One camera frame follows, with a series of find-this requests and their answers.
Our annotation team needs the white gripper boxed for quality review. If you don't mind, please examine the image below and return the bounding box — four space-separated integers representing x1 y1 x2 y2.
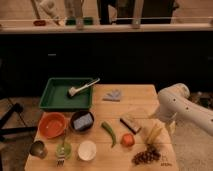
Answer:
150 113 176 135

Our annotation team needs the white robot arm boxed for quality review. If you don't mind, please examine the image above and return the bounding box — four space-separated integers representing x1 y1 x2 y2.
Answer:
151 83 213 136

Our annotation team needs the green plastic tray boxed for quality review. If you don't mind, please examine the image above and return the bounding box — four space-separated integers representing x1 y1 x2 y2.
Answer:
39 77 93 112

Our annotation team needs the brown chalkboard eraser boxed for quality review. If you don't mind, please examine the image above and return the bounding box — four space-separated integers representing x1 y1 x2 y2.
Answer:
120 115 142 134

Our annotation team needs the bunch of dark grapes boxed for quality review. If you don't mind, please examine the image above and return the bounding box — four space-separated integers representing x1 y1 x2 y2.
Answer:
132 146 161 165

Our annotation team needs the orange tomato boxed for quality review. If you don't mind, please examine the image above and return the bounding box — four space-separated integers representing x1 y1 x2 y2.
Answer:
121 133 135 147

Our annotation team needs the blue folded cloth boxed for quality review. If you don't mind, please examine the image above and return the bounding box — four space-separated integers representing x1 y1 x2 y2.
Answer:
103 89 121 102

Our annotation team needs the green chili pepper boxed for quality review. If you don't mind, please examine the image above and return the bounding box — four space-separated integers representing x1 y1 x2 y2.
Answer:
101 121 117 148

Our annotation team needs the blue sponge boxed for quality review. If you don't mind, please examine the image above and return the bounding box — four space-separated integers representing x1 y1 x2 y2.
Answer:
73 114 93 130

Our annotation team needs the white small bowl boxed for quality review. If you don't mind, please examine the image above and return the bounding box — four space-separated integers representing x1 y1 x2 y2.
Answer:
78 140 97 161

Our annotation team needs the dark brown bowl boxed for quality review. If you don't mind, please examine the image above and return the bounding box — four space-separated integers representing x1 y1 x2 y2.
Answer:
69 111 94 133

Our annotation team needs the white dish brush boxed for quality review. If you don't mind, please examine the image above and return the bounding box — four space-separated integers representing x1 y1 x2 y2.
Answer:
67 78 100 97

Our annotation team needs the green plastic fork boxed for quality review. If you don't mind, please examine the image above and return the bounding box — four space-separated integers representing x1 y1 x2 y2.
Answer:
56 135 71 167

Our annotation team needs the orange plastic bowl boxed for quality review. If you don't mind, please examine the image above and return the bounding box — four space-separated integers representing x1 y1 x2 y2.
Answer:
38 112 67 139

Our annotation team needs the green object on shelf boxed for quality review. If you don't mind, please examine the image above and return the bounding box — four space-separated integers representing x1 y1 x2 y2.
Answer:
65 17 94 25

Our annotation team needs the metal cup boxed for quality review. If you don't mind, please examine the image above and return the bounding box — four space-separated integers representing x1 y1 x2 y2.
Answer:
29 141 47 159

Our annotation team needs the black tripod stand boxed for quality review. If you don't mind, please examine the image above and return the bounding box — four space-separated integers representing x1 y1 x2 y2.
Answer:
0 103 37 141

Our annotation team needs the red object on shelf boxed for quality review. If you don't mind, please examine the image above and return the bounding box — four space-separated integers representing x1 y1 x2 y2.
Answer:
33 20 46 26

